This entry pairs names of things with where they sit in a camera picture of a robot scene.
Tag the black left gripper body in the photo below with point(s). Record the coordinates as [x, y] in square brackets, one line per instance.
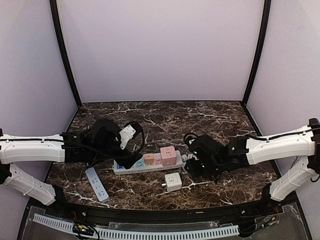
[130, 155]

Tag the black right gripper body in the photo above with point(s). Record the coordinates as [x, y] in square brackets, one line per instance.
[194, 162]

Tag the white multicolour power strip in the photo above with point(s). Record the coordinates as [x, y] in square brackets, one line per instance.
[141, 167]

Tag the small pink charger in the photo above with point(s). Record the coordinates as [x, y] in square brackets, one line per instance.
[149, 159]

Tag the white cube socket adapter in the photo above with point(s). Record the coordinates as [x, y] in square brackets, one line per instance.
[172, 182]

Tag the pink cube socket adapter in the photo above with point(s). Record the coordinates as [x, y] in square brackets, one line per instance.
[168, 156]

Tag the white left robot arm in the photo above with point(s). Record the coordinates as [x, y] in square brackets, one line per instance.
[105, 140]

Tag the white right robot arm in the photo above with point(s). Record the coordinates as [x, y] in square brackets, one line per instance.
[212, 158]

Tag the blue small power strip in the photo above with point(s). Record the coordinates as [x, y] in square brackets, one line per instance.
[97, 185]

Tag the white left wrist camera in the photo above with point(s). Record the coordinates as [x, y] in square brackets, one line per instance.
[126, 134]

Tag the white slotted cable duct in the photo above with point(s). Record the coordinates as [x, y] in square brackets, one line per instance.
[133, 232]

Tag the black front frame rail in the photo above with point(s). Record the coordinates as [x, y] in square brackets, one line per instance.
[174, 209]

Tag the black left frame post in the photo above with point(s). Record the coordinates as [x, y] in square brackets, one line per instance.
[63, 51]

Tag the black frame post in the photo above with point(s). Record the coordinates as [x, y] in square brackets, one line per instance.
[63, 51]
[258, 51]

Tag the black right frame post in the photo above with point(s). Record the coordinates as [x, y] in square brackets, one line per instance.
[258, 51]

